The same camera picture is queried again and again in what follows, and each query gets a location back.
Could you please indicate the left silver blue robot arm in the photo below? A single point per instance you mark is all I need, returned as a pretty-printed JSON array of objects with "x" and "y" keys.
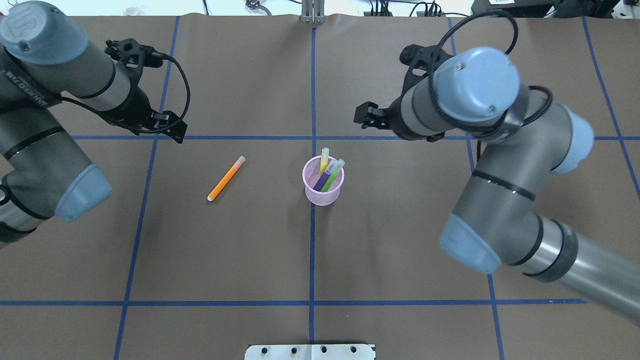
[{"x": 47, "y": 59}]

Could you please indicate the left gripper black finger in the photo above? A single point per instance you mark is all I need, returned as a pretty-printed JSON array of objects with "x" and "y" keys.
[{"x": 166, "y": 123}]

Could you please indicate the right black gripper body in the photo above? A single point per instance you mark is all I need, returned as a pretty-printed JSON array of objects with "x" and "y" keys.
[{"x": 391, "y": 116}]

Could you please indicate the green highlighter pen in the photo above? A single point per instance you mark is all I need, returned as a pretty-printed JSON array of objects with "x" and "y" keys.
[{"x": 336, "y": 168}]

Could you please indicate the yellow highlighter pen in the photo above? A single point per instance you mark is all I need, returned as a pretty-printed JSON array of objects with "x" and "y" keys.
[{"x": 324, "y": 160}]

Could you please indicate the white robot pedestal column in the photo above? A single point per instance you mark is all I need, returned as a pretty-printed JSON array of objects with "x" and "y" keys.
[{"x": 346, "y": 351}]

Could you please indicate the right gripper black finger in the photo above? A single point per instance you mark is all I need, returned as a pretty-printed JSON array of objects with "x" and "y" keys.
[{"x": 369, "y": 115}]

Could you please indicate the purple marker pen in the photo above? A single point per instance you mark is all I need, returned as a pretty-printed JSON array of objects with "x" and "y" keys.
[{"x": 324, "y": 176}]

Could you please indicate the pink mesh pen holder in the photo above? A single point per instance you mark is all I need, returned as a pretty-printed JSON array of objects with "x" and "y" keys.
[{"x": 311, "y": 174}]

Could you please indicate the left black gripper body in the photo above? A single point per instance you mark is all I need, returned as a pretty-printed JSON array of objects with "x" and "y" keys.
[{"x": 134, "y": 106}]

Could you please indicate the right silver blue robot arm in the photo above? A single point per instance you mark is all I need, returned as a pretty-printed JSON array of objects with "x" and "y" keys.
[{"x": 528, "y": 137}]

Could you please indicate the orange highlighter pen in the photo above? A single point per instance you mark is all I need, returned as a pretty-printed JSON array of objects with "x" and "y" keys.
[{"x": 225, "y": 180}]

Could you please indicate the aluminium frame post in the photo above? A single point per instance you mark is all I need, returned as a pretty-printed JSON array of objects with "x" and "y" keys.
[{"x": 313, "y": 11}]

